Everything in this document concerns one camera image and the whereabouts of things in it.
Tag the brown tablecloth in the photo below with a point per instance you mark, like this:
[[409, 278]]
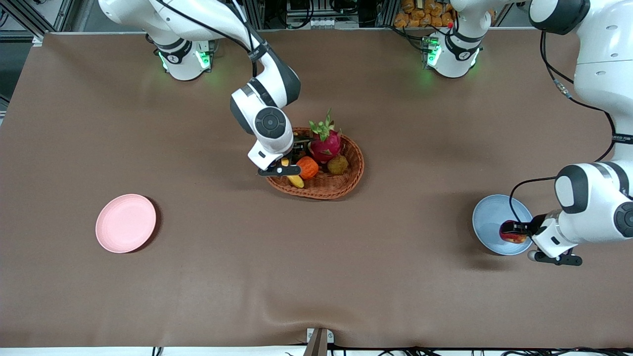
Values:
[[316, 277]]

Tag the pink round plate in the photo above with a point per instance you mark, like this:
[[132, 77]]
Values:
[[125, 223]]

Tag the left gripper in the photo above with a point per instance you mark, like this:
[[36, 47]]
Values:
[[535, 225]]

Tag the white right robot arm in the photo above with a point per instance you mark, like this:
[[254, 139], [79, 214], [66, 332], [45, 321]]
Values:
[[198, 20]]

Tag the brown woven wicker basket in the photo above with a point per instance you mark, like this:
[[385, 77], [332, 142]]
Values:
[[336, 188]]

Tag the orange snack pile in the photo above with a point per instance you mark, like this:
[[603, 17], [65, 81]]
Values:
[[420, 15]]

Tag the metal table edge bracket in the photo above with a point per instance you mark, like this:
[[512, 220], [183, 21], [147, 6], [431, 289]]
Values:
[[319, 341]]

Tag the blue round plate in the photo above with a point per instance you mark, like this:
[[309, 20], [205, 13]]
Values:
[[489, 222]]

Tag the brown kiwi fruit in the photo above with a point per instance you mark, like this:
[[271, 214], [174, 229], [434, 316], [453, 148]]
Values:
[[338, 165]]

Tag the pink dragon fruit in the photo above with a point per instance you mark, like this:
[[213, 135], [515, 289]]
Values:
[[326, 143]]

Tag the orange tangerine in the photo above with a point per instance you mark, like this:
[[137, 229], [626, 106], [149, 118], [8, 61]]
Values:
[[309, 168]]

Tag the yellow banana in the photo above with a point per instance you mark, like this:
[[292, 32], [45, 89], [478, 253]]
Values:
[[296, 182]]

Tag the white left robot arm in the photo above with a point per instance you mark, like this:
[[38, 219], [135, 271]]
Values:
[[603, 64]]

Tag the aluminium frame profile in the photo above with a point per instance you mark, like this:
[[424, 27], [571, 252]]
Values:
[[29, 20]]

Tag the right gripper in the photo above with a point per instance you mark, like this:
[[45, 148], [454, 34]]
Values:
[[298, 147]]

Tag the red yellow apple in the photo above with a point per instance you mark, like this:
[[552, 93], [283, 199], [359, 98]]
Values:
[[514, 238]]

